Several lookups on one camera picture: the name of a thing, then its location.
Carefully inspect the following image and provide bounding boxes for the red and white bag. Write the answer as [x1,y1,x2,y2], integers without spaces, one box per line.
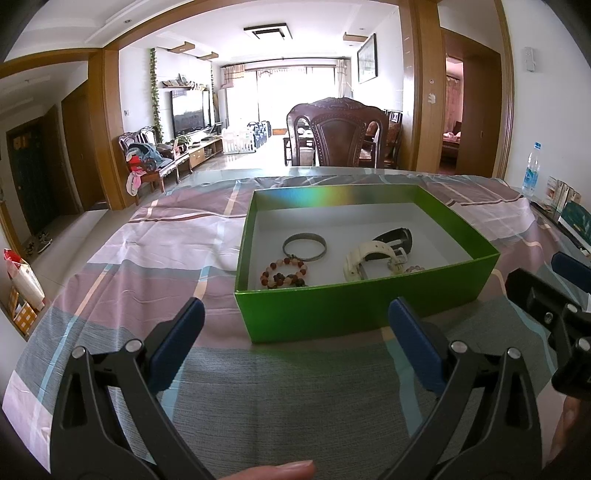
[4,248,47,315]

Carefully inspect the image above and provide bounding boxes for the white playpen fence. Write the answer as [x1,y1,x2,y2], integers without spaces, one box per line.
[222,121,273,153]

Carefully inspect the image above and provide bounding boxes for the carved wooden armchair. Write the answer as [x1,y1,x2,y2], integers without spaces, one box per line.
[119,126,191,195]

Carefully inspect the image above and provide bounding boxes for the rectangular ceiling lamp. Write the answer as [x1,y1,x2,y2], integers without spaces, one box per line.
[244,27,289,41]

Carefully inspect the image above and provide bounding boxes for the dark entrance door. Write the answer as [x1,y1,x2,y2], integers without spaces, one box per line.
[6,117,61,236]

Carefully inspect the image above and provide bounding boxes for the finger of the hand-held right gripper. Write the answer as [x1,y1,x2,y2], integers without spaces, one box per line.
[505,268,591,370]
[551,251,591,310]

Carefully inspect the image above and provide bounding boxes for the dark carved wooden chair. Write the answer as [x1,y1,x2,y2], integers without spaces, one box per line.
[286,97,391,169]

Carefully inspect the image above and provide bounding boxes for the plastic water bottle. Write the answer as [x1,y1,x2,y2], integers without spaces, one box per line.
[522,142,542,197]

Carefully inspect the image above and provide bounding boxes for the green cardboard box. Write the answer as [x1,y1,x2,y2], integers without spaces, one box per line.
[234,185,501,344]

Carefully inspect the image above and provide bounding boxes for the green ivy garland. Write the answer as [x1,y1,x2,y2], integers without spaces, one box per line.
[148,47,163,141]

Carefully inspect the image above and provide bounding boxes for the pastel patchwork tablecloth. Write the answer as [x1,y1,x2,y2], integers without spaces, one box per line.
[2,174,591,480]

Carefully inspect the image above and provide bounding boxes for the person's left hand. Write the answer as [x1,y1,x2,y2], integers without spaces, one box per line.
[222,460,317,480]

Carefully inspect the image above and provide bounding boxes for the brown wooden bead bracelet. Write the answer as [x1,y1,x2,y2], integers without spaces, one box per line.
[271,271,309,289]

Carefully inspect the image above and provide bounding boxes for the black wristwatch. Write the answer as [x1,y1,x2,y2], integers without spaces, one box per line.
[372,227,413,256]

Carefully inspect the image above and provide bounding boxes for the pair of shoes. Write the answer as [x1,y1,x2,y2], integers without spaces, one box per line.
[23,231,52,254]

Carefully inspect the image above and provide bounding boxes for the silver bangle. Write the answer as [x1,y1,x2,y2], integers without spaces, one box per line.
[283,233,328,262]

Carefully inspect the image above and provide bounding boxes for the small printed card boxes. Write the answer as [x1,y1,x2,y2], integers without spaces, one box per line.
[542,175,583,208]

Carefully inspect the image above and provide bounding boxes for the red and white bead bracelet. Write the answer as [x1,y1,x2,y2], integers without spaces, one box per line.
[259,258,309,289]

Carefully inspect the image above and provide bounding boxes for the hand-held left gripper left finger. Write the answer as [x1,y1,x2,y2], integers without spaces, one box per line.
[48,298,215,480]

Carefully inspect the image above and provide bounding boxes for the open cardboard box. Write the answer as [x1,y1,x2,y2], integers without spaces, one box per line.
[9,288,38,335]

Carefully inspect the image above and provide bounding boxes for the framed wall picture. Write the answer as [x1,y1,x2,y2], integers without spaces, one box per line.
[356,33,378,85]

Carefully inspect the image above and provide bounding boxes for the person's right hand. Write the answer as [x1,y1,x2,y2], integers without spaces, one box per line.
[547,394,591,476]

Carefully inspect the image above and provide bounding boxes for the flat screen television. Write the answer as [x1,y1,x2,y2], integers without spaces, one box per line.
[171,89,211,137]

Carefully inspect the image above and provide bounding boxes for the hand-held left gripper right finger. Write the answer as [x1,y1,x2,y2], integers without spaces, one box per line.
[379,298,544,480]

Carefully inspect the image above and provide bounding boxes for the white wristwatch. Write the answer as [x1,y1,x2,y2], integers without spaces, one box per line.
[342,240,409,282]

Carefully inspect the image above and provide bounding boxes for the pile of clothes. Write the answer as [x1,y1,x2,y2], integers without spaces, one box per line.
[126,142,174,197]

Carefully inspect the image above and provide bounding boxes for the wooden television cabinet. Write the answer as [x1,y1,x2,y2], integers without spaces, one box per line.
[182,134,225,169]

